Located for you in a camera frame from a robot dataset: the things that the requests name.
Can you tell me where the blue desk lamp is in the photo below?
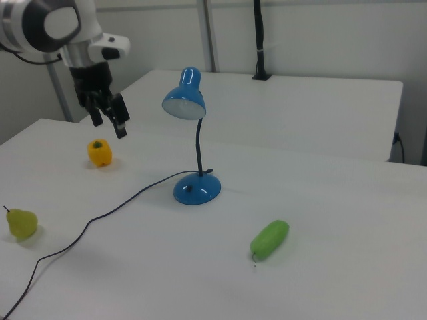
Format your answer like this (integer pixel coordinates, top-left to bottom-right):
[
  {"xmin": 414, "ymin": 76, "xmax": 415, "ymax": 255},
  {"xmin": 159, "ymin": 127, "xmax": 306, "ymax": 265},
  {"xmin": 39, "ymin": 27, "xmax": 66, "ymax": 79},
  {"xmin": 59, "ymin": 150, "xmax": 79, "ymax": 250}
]
[{"xmin": 161, "ymin": 66, "xmax": 222, "ymax": 206}]

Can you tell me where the white neighbouring table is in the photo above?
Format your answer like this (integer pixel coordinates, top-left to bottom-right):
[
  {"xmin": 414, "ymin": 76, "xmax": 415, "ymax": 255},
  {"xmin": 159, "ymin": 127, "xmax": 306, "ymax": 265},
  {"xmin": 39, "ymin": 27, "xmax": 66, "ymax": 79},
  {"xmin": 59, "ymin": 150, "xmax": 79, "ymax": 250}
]
[{"xmin": 79, "ymin": 69, "xmax": 404, "ymax": 164}]

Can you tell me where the black lamp power cable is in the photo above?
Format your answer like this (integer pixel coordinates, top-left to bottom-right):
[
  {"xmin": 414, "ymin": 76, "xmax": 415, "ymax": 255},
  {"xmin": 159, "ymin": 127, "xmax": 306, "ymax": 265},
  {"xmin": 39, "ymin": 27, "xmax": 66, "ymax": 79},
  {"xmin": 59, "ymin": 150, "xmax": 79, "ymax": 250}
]
[{"xmin": 0, "ymin": 171, "xmax": 184, "ymax": 320}]

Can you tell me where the black wall plug cable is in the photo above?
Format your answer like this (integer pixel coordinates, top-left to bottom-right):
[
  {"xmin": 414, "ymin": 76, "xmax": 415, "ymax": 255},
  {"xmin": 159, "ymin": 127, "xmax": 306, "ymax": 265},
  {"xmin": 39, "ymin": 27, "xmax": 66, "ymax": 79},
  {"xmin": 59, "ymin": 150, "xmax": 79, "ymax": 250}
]
[{"xmin": 393, "ymin": 131, "xmax": 406, "ymax": 164}]

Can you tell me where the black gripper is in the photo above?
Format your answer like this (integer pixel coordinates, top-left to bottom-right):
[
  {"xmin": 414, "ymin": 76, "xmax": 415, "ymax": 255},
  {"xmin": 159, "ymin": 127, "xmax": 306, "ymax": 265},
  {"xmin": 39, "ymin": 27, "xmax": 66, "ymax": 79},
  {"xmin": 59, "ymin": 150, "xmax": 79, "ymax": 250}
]
[{"xmin": 68, "ymin": 61, "xmax": 131, "ymax": 139}]

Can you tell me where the thin dark robot cable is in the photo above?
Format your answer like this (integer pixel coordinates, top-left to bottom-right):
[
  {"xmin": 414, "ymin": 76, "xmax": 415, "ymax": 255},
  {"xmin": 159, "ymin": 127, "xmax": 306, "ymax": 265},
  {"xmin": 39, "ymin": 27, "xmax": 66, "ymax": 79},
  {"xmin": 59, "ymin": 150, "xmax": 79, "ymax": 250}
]
[{"xmin": 0, "ymin": 45, "xmax": 63, "ymax": 65}]

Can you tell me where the green toy cucumber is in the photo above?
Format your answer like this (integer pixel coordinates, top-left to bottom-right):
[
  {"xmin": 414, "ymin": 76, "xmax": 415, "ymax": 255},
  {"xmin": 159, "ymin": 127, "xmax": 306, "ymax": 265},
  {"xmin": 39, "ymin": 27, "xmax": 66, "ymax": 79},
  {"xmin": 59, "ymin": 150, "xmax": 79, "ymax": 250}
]
[{"xmin": 250, "ymin": 219, "xmax": 290, "ymax": 267}]

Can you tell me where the yellow toy bell pepper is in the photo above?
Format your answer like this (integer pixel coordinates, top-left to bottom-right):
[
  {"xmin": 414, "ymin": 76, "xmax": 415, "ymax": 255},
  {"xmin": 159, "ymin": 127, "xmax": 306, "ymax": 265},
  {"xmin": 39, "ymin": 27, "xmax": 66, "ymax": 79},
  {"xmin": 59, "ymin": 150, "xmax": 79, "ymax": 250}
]
[{"xmin": 87, "ymin": 139, "xmax": 113, "ymax": 168}]

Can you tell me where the grey metal frame post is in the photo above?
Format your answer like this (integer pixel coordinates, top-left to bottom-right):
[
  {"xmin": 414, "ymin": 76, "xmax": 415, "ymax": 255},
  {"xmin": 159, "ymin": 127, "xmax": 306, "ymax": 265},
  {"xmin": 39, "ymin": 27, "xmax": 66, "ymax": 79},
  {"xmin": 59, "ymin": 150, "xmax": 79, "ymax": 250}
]
[
  {"xmin": 45, "ymin": 62, "xmax": 74, "ymax": 123},
  {"xmin": 196, "ymin": 0, "xmax": 221, "ymax": 73}
]

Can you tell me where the green toy pear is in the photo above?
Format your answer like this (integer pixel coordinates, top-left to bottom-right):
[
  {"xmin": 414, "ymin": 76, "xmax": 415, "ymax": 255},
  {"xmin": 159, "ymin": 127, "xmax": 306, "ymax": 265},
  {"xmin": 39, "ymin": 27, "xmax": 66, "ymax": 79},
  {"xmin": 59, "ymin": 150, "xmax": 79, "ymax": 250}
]
[{"xmin": 3, "ymin": 205, "xmax": 39, "ymax": 239}]

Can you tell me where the black pole with clamp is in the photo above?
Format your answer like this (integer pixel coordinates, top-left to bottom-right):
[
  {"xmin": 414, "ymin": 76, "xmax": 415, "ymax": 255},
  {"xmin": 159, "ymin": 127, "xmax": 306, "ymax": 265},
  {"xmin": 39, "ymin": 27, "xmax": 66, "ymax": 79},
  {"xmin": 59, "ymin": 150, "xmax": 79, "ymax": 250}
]
[{"xmin": 252, "ymin": 0, "xmax": 273, "ymax": 81}]

